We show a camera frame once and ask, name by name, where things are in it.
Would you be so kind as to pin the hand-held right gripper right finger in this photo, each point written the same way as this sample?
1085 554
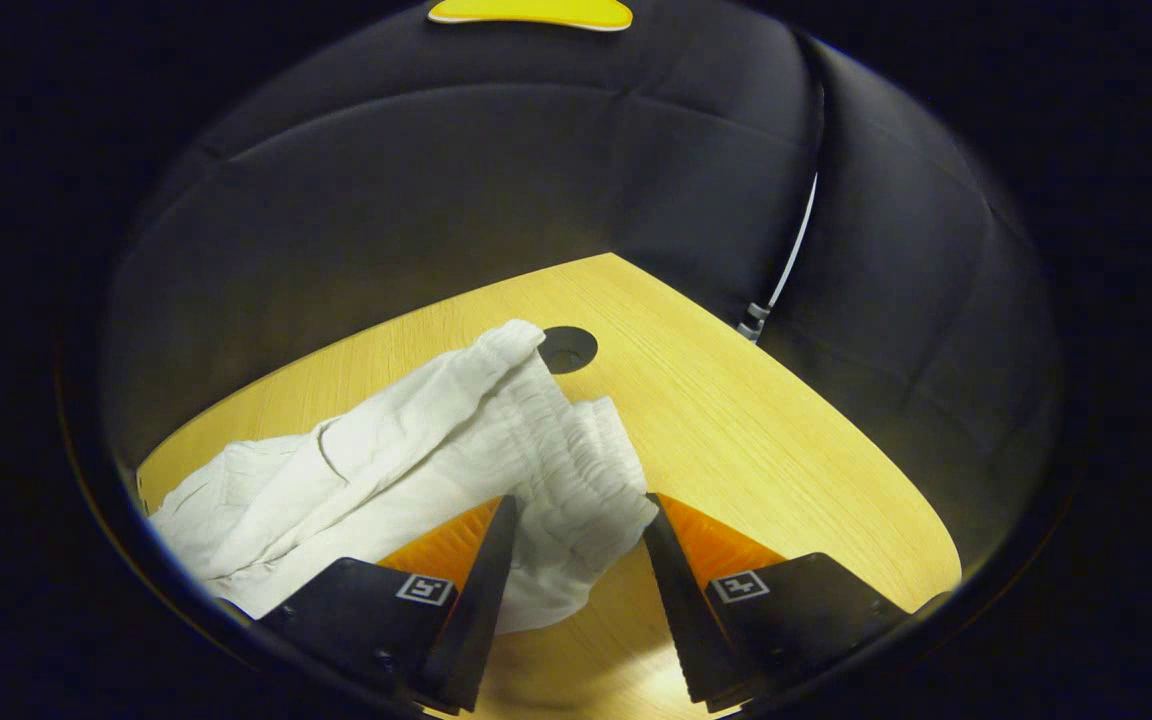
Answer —
681 610

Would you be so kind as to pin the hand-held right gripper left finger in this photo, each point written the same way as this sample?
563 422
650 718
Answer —
481 610

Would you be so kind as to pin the white jeans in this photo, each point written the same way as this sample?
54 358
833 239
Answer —
416 460

